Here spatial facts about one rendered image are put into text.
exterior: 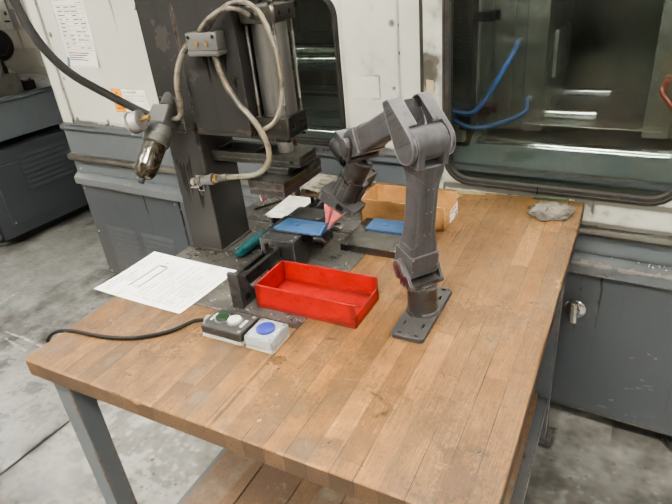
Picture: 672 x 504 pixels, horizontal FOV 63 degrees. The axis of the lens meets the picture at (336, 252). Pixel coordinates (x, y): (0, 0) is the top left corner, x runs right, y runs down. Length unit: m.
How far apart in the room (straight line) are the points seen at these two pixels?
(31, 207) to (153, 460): 2.59
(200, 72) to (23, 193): 3.15
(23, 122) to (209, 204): 3.00
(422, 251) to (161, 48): 0.78
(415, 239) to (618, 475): 1.32
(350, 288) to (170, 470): 1.21
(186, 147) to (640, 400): 1.64
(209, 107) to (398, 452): 0.89
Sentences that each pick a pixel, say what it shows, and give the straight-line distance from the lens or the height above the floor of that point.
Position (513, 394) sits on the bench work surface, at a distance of 1.02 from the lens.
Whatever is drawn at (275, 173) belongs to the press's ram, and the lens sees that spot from 1.34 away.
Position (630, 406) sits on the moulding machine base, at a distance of 2.16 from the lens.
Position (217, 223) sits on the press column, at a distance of 1.51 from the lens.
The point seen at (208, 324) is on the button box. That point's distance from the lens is 1.20.
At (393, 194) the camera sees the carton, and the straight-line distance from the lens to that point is 1.67.
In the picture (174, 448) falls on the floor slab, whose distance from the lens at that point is 2.30.
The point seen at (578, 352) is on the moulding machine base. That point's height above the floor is 0.34.
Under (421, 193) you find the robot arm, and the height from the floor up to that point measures 1.19.
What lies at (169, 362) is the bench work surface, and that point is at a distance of 1.18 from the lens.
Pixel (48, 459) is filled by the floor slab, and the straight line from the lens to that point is 2.50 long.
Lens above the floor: 1.59
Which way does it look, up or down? 28 degrees down
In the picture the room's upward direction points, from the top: 6 degrees counter-clockwise
